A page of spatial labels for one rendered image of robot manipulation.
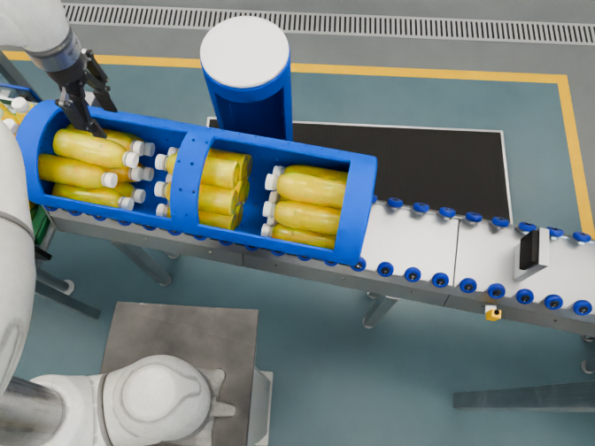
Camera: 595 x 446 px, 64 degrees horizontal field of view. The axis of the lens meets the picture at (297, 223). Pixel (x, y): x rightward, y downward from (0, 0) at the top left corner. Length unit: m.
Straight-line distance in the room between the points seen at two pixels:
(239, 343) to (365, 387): 1.10
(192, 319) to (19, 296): 0.80
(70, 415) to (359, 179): 0.75
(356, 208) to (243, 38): 0.75
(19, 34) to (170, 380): 0.64
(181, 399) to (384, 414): 1.40
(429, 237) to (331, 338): 0.97
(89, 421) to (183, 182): 0.53
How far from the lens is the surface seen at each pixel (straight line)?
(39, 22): 0.90
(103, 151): 1.30
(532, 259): 1.33
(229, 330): 1.24
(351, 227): 1.10
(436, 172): 2.43
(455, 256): 1.44
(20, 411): 0.87
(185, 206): 1.17
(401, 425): 2.27
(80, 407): 1.01
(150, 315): 1.29
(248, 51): 1.58
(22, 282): 0.51
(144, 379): 0.97
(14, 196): 0.57
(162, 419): 0.97
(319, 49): 2.96
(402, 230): 1.42
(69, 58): 0.97
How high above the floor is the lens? 2.23
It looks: 69 degrees down
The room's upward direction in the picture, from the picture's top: 1 degrees counter-clockwise
